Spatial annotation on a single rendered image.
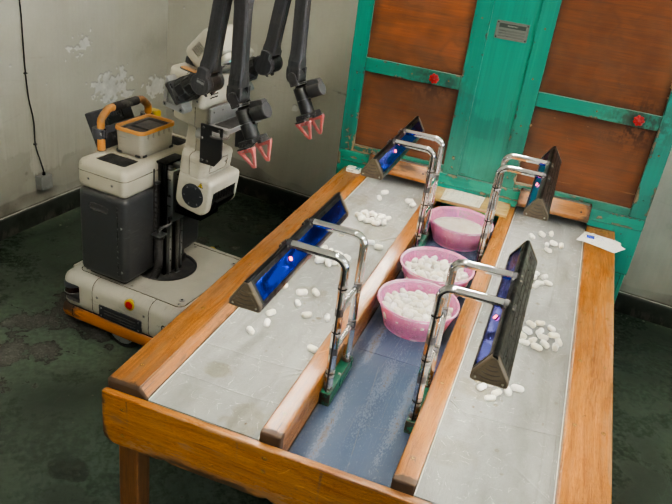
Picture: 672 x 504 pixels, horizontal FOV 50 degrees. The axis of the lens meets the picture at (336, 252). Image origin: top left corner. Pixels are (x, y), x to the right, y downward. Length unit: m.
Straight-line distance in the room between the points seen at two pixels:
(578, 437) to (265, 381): 0.81
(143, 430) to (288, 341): 0.48
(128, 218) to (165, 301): 0.38
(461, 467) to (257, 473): 0.48
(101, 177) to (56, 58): 1.34
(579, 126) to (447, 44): 0.64
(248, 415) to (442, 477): 0.49
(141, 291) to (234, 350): 1.20
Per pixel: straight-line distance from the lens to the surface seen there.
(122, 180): 2.96
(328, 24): 4.31
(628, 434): 3.38
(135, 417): 1.88
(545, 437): 1.95
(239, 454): 1.77
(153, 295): 3.13
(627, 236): 3.25
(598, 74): 3.08
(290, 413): 1.79
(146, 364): 1.93
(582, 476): 1.84
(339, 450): 1.84
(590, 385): 2.16
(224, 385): 1.90
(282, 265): 1.74
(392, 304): 2.31
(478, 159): 3.19
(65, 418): 2.97
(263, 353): 2.02
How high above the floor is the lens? 1.92
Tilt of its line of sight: 27 degrees down
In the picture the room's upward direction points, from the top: 8 degrees clockwise
